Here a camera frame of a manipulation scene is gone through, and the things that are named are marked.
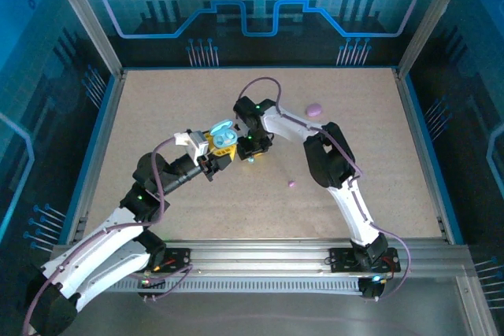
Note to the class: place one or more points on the blue earbud charging case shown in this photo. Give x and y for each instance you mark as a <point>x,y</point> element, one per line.
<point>223,135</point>

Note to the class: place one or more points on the purple earbud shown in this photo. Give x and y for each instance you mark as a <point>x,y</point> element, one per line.
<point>291,183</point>

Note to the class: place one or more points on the purple earbud charging case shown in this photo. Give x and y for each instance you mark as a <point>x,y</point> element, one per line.
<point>313,109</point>

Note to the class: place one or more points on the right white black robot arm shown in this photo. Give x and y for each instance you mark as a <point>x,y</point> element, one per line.
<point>354,214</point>

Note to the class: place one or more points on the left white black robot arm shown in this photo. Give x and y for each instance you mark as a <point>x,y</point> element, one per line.
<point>98,233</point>

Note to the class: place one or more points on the blue table edge strip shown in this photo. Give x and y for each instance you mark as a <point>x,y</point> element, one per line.
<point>432,155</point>
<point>91,143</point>

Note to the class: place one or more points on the black base connector block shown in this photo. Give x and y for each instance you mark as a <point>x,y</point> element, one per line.
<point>372,289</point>
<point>151,289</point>

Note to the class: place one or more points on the grey metal floor plate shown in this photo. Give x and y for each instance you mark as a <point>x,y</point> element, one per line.
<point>256,316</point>

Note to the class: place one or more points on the aluminium table side rail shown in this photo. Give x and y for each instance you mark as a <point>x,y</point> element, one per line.
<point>423,155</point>
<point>103,143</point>

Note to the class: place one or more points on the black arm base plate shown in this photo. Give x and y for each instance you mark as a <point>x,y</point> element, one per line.
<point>179,259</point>
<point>342,260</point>

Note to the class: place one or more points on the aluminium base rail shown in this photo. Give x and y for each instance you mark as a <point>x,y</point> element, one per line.
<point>256,253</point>

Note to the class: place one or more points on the aluminium frame post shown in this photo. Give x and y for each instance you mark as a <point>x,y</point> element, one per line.
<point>431,17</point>
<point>87,17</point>

